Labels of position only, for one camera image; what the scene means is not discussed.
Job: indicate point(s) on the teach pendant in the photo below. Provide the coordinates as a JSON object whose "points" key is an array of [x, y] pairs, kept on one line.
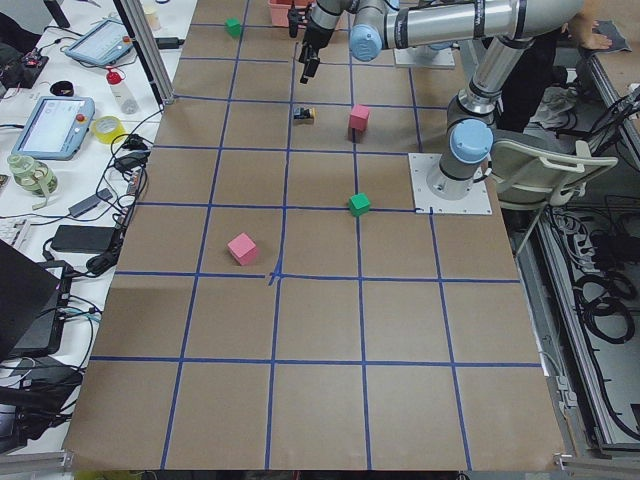
{"points": [[105, 44], [56, 128]]}

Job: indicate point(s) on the pink cube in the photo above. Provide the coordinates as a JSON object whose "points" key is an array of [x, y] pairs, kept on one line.
{"points": [[243, 249], [359, 118]]}

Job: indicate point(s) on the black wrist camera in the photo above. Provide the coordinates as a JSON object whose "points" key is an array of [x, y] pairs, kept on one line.
{"points": [[293, 18]]}

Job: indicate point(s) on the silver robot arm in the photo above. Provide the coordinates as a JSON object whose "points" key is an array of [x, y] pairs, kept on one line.
{"points": [[511, 26]]}

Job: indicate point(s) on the circuit board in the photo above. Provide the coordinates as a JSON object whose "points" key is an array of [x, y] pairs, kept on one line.
{"points": [[34, 61]]}

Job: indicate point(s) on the yellow tape roll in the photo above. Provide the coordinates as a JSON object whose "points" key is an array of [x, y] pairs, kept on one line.
{"points": [[108, 129]]}

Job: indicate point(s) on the green cube far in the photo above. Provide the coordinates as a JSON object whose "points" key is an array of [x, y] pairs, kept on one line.
{"points": [[233, 27]]}

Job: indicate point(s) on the pink cube front left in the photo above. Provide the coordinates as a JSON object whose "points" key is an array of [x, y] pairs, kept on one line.
{"points": [[243, 249]]}

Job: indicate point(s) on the grey office chair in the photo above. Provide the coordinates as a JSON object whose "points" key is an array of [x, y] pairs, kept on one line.
{"points": [[528, 177]]}

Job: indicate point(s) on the teach pendant near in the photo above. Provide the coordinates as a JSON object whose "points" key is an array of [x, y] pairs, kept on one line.
{"points": [[56, 128]]}

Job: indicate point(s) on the clear bottle red cap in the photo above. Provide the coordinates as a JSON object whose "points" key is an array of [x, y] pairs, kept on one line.
{"points": [[122, 94]]}

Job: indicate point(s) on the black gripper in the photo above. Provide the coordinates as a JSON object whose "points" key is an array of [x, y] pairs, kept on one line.
{"points": [[317, 36]]}

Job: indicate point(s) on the green cube centre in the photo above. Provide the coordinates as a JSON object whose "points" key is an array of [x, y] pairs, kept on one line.
{"points": [[359, 204]]}

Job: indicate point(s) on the person legs dark trousers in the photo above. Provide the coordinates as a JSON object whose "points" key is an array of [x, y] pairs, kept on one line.
{"points": [[524, 88]]}

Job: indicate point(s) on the black power adapter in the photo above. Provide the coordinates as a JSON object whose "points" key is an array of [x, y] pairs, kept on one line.
{"points": [[82, 239]]}

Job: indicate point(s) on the small black power brick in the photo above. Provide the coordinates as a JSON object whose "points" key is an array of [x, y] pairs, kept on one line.
{"points": [[169, 43]]}

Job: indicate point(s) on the pink cube near centre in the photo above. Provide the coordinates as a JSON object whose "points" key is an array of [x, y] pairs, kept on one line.
{"points": [[359, 118]]}

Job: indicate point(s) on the aluminium frame post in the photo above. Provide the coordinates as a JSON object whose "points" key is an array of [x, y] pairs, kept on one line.
{"points": [[131, 14]]}

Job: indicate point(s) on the black laptop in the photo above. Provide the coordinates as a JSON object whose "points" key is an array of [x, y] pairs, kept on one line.
{"points": [[33, 296]]}

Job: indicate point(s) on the pink plastic bin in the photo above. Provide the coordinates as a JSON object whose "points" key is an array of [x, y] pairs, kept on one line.
{"points": [[279, 10]]}

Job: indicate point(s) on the teach pendant far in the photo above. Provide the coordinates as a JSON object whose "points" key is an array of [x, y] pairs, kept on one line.
{"points": [[105, 44]]}

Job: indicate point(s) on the white crumpled cloth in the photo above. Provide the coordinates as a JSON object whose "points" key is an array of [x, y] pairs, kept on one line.
{"points": [[555, 106]]}

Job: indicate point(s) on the green cube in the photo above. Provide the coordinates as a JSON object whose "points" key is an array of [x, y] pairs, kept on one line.
{"points": [[233, 27], [359, 204]]}

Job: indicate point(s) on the yellow push button black base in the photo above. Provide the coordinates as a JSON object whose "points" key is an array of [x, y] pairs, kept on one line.
{"points": [[304, 115]]}

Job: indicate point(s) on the black round container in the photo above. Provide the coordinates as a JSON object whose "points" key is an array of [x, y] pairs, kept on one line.
{"points": [[62, 88]]}

